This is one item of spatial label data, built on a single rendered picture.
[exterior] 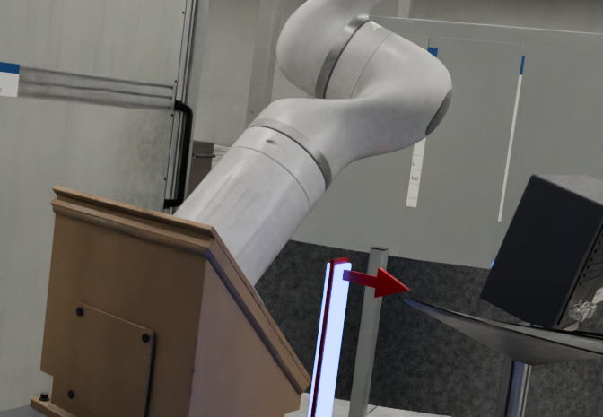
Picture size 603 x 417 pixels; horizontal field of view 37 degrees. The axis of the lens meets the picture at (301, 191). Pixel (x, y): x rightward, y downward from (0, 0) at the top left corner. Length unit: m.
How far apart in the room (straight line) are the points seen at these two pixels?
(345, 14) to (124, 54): 1.49
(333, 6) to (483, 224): 5.65
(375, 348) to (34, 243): 0.93
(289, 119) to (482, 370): 1.50
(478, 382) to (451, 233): 4.39
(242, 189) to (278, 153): 0.06
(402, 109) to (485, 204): 5.64
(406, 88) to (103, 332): 0.45
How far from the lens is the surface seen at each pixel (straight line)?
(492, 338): 0.71
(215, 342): 0.89
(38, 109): 2.36
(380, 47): 1.11
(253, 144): 1.02
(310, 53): 1.12
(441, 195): 6.78
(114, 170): 2.58
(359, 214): 6.98
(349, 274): 0.71
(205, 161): 7.51
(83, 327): 1.00
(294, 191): 1.00
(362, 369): 2.37
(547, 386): 2.51
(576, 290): 1.26
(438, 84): 1.11
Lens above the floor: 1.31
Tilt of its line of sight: 5 degrees down
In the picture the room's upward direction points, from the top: 7 degrees clockwise
